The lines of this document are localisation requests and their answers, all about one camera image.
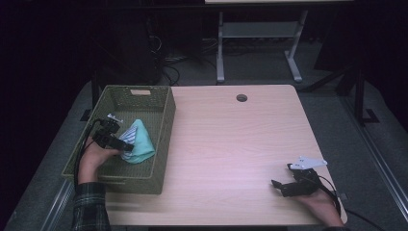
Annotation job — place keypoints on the grey table clamp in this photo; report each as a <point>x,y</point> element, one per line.
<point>344,196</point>

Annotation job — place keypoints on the black metal stand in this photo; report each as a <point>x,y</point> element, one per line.
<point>361,96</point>

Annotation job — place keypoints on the white metal desk frame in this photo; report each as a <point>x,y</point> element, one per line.
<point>256,30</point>

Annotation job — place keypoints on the teal baby bib striped trim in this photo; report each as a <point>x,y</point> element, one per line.
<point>142,144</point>

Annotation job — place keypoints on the metal floor rail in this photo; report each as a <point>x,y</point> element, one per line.
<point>378,160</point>
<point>57,205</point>

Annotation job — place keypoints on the green woven basket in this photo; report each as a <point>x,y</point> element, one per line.
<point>147,106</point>

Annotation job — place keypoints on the person's left hand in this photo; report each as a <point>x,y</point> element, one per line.
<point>91,163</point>

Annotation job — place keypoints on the black metal post with foot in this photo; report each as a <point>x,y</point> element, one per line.
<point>94,93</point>

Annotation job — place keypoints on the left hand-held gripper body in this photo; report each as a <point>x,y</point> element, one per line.
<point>106,134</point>

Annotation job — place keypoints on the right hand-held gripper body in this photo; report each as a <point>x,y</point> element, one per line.
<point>303,184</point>

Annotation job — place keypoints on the person's right hand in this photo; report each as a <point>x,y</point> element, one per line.
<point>325,208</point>

